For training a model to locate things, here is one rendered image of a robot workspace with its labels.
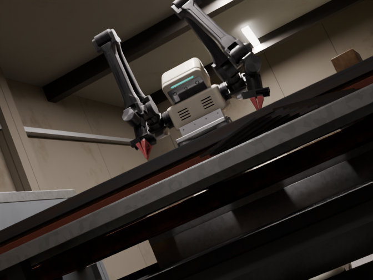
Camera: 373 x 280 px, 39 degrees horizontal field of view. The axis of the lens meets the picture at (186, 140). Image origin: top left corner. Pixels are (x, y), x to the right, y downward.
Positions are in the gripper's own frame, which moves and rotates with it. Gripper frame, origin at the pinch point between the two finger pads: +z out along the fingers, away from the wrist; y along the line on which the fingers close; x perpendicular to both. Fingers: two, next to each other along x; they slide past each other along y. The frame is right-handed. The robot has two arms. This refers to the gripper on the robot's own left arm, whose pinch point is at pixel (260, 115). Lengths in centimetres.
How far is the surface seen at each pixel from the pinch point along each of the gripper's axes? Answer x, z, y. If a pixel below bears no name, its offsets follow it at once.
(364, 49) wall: 805, -171, 171
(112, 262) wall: 458, 103, -239
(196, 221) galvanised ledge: 15, 36, -33
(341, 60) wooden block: -56, -4, 25
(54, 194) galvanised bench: 28, 15, -97
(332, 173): 14.7, 25.1, 22.3
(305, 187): 14.7, 28.9, 11.6
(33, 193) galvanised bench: 9, 14, -98
